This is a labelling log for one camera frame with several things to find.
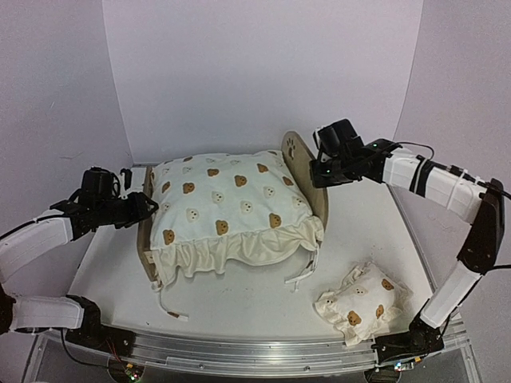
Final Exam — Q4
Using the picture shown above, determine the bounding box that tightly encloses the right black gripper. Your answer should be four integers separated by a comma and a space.
310, 155, 355, 189

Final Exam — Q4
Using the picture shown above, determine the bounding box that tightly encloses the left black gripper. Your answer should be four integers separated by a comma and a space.
95, 191, 158, 229

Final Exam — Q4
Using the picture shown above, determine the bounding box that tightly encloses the wooden pet bed frame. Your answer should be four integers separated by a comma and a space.
137, 130, 330, 285

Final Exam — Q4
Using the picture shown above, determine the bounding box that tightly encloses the large bear print cushion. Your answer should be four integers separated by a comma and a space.
149, 149, 325, 320

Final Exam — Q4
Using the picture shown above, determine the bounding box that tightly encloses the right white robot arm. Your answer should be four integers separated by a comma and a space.
310, 119, 510, 367

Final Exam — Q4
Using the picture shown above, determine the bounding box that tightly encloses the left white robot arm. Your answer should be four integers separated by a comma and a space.
1, 167, 159, 354

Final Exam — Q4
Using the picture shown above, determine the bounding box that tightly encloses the small bear print pillow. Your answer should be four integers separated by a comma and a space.
314, 263, 412, 346

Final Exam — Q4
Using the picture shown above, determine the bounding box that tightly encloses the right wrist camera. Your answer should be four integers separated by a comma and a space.
313, 127, 323, 151

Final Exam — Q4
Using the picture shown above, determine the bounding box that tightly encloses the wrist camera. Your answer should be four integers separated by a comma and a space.
313, 127, 323, 151
118, 168, 133, 199

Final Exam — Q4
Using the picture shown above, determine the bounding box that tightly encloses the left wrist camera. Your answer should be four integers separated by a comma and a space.
118, 168, 133, 199

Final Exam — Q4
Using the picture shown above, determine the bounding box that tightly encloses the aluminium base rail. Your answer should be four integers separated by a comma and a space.
38, 301, 472, 370

